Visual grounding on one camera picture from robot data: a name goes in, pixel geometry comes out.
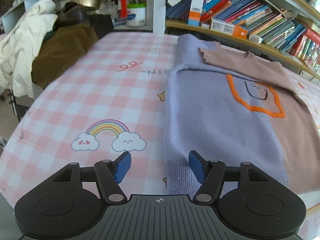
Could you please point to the orange white toothpaste box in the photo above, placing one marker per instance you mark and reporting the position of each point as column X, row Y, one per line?
column 225, row 26

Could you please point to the white jar with green lid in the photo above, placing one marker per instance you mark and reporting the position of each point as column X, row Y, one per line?
column 136, row 16

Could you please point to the white padded jacket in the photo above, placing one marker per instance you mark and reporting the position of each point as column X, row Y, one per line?
column 22, row 42

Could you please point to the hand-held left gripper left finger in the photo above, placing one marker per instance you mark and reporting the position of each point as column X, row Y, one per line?
column 123, row 167

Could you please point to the gold metal bowl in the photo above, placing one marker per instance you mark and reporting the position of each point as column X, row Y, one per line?
column 87, row 1

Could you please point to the purple and pink sweater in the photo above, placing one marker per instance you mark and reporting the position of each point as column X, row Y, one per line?
column 220, row 120

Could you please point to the black box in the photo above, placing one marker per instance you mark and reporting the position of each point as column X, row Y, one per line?
column 102, row 26

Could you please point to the pale blue flat packet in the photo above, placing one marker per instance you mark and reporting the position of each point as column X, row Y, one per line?
column 291, row 55

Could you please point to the white charger adapter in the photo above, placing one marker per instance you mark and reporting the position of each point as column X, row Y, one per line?
column 255, row 38

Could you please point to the brown leather shoe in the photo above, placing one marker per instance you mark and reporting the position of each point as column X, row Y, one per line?
column 72, row 15

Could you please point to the pink checkered cartoon desk mat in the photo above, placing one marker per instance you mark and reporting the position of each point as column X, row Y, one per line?
column 87, row 85

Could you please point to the tall white orange box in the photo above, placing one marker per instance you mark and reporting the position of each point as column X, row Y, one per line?
column 196, row 7

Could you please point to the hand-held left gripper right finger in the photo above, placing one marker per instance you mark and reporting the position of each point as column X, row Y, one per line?
column 196, row 166

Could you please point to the white and wooden bookshelf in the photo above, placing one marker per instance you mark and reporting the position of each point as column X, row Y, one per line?
column 160, row 5

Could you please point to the row of colourful books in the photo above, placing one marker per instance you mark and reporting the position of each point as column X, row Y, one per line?
column 237, row 7

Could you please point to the small white red box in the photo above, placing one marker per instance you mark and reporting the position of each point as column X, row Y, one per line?
column 205, row 25

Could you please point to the colourful flower ornament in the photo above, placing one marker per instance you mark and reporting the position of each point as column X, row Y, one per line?
column 313, row 62

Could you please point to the red tassel ornament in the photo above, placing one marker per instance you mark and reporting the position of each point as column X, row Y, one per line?
column 123, row 2

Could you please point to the blue white flat box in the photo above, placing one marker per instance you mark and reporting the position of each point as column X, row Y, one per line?
column 118, row 21

